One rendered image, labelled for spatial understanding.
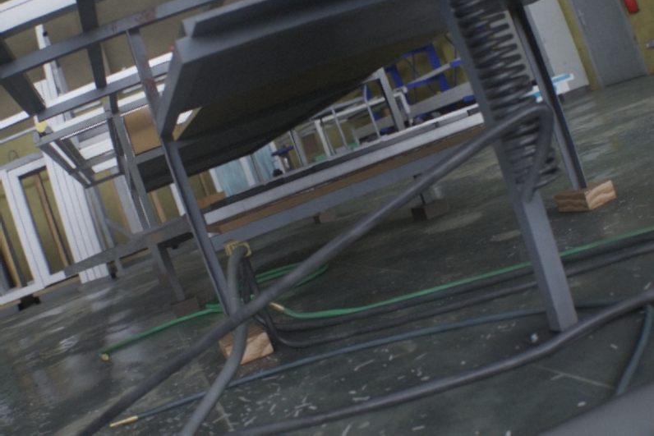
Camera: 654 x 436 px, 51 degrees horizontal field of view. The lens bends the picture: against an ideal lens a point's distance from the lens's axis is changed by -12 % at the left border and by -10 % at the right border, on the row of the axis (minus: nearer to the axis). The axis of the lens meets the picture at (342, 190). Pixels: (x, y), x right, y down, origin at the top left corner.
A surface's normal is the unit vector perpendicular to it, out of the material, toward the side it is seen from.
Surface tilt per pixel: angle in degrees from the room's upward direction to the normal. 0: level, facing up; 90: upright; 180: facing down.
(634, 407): 42
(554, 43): 90
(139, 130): 90
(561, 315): 90
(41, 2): 90
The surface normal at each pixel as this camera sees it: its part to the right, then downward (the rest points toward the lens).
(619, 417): -0.76, -0.49
